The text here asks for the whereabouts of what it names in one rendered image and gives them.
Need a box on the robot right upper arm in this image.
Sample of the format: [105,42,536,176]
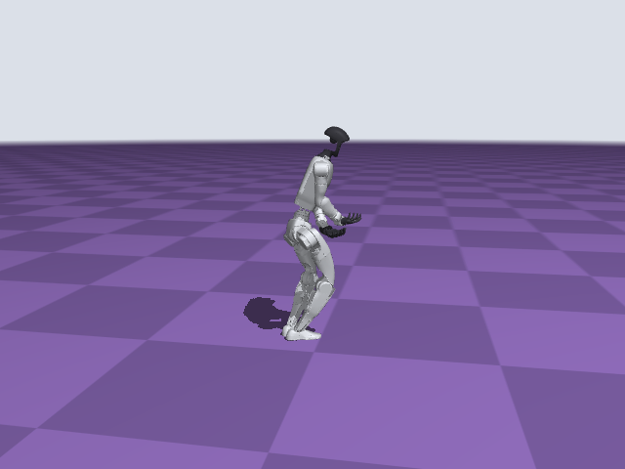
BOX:
[313,161,330,208]

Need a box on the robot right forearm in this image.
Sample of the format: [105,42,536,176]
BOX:
[321,198,344,226]

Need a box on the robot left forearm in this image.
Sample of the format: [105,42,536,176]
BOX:
[313,207,329,228]

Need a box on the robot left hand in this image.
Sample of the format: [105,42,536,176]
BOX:
[319,226,346,238]

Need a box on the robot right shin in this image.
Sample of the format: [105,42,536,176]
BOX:
[295,281,335,332]

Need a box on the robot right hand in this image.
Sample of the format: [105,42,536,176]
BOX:
[341,212,361,226]

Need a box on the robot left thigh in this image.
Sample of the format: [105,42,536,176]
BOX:
[283,234,318,287]

